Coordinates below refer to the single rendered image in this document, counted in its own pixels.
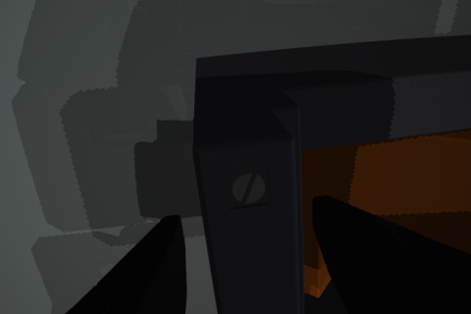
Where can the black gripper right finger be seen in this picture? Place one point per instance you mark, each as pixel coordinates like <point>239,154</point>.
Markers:
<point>380,267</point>

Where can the orange l-shaped part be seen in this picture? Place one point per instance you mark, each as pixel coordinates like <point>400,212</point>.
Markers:
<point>422,183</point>

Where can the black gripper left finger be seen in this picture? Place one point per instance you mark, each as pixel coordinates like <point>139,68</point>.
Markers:
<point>149,280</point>

